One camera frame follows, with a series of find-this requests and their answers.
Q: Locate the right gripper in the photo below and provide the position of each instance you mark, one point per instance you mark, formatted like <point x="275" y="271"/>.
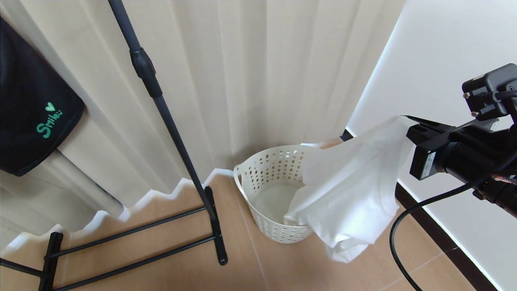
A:
<point x="464" y="157"/>

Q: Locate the white garment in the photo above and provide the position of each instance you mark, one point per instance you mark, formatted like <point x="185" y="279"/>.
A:
<point x="355" y="186"/>

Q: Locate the black shorts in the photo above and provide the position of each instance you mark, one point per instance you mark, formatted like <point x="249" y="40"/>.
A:
<point x="28" y="101"/>

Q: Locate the white laundry basket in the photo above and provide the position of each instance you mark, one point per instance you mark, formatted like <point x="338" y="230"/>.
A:
<point x="270" y="161"/>

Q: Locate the black clothes rack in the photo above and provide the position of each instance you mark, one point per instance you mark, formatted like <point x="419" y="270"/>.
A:
<point x="143" y="68"/>

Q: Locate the beige curtain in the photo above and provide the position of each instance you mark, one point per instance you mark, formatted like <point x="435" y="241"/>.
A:
<point x="242" y="60"/>

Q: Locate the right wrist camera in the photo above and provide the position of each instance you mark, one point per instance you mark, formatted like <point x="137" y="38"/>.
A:
<point x="488" y="89"/>

